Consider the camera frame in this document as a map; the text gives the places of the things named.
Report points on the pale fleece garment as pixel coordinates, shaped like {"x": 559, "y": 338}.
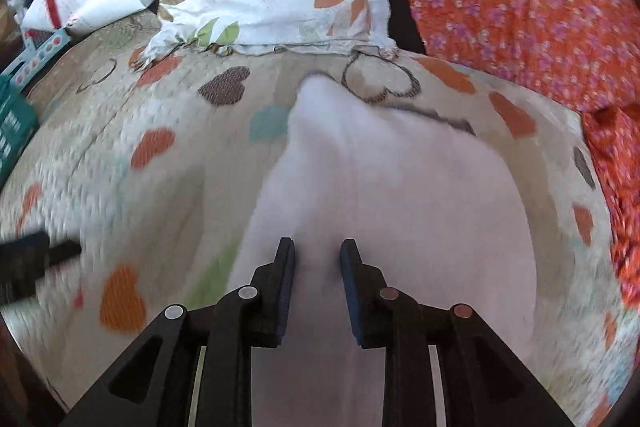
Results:
{"x": 380, "y": 187}

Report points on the teal plastic basket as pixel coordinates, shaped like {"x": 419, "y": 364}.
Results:
{"x": 12, "y": 127}

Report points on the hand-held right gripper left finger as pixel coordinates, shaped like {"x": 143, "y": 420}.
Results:
{"x": 284, "y": 297}

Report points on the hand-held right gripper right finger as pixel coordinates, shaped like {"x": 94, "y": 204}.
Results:
{"x": 351, "y": 297}

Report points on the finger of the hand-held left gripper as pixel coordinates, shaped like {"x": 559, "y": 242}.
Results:
{"x": 30, "y": 252}

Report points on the white quilt with hearts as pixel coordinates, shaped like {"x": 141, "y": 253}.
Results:
{"x": 150, "y": 207}

